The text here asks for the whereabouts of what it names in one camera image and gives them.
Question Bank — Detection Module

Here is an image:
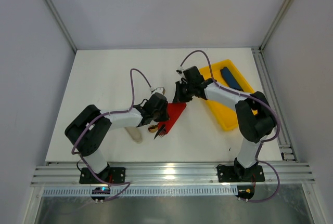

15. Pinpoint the red paper napkin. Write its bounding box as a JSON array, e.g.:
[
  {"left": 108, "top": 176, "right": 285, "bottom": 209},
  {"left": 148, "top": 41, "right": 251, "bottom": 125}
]
[{"left": 157, "top": 103, "right": 187, "bottom": 136}]

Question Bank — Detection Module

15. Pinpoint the steak knife patterned handle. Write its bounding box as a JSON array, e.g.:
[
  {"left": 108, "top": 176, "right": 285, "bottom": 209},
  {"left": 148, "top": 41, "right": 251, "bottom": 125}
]
[{"left": 153, "top": 127, "right": 167, "bottom": 141}]

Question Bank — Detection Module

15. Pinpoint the gold spoon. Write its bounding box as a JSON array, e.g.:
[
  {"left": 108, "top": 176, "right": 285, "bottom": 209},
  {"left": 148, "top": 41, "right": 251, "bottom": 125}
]
[{"left": 148, "top": 125, "right": 159, "bottom": 133}]

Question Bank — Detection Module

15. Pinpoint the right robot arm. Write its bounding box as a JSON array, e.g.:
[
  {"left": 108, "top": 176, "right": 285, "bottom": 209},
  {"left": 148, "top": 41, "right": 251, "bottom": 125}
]
[{"left": 173, "top": 66, "right": 277, "bottom": 181}]

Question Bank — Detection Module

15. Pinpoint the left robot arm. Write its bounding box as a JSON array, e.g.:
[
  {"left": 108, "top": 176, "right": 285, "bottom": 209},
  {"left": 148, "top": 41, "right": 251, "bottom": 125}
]
[{"left": 65, "top": 93, "right": 169, "bottom": 186}]

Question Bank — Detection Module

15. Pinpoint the yellow plastic bin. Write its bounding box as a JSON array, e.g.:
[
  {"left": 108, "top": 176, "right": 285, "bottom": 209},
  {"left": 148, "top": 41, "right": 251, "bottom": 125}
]
[{"left": 206, "top": 59, "right": 254, "bottom": 131}]

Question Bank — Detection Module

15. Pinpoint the left controller board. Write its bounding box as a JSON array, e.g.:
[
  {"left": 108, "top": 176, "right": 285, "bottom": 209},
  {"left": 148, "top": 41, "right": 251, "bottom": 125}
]
[{"left": 91, "top": 186, "right": 111, "bottom": 203}]

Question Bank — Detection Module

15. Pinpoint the controller board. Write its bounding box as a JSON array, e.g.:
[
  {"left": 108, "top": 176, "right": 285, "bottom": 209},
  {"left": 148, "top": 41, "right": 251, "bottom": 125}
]
[
  {"left": 236, "top": 185, "right": 255, "bottom": 202},
  {"left": 91, "top": 186, "right": 111, "bottom": 203}
]

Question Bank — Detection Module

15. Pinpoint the right controller board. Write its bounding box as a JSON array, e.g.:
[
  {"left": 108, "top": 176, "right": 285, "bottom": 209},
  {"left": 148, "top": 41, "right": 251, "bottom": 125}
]
[{"left": 236, "top": 185, "right": 255, "bottom": 202}]

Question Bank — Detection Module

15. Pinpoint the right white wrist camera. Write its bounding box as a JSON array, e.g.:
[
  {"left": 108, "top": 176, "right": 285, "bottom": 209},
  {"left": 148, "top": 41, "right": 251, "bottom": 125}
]
[{"left": 176, "top": 67, "right": 184, "bottom": 74}]

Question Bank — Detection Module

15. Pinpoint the aluminium mounting rail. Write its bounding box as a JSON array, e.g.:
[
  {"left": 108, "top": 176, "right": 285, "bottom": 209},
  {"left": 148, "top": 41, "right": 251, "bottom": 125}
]
[{"left": 30, "top": 161, "right": 315, "bottom": 187}]

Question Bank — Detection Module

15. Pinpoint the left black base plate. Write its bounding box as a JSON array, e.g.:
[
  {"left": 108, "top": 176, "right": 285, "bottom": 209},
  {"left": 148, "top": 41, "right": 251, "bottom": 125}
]
[{"left": 79, "top": 167, "right": 125, "bottom": 185}]

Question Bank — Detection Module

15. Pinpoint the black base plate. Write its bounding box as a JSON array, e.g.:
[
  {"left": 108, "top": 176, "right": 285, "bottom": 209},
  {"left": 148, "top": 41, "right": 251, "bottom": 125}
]
[
  {"left": 216, "top": 165, "right": 265, "bottom": 182},
  {"left": 79, "top": 167, "right": 125, "bottom": 185}
]

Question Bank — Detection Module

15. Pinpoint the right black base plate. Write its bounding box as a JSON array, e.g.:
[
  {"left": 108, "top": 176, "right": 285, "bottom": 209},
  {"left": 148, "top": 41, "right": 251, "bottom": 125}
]
[{"left": 216, "top": 165, "right": 265, "bottom": 182}]

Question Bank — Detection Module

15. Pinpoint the slotted cable duct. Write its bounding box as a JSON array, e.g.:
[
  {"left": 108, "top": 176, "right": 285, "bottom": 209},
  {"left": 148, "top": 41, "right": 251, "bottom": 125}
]
[{"left": 42, "top": 185, "right": 237, "bottom": 197}]

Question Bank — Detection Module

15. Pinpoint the right side aluminium rail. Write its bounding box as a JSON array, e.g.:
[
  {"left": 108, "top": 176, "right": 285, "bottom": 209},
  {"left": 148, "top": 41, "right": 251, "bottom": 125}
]
[{"left": 251, "top": 47, "right": 298, "bottom": 163}]

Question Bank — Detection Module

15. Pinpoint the left aluminium frame post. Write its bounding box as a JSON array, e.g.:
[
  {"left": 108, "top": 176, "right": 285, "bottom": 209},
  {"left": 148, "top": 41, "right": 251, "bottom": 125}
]
[{"left": 43, "top": 0, "right": 78, "bottom": 54}]

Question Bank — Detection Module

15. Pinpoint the aluminium frame post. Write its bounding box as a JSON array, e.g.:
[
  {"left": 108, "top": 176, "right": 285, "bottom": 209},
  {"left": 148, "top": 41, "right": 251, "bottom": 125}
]
[
  {"left": 259, "top": 0, "right": 294, "bottom": 53},
  {"left": 43, "top": 0, "right": 78, "bottom": 54}
]

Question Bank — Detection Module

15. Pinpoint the right aluminium frame post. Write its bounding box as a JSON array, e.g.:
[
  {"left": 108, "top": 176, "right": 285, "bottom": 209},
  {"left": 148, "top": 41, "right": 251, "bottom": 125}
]
[{"left": 259, "top": 0, "right": 294, "bottom": 53}]

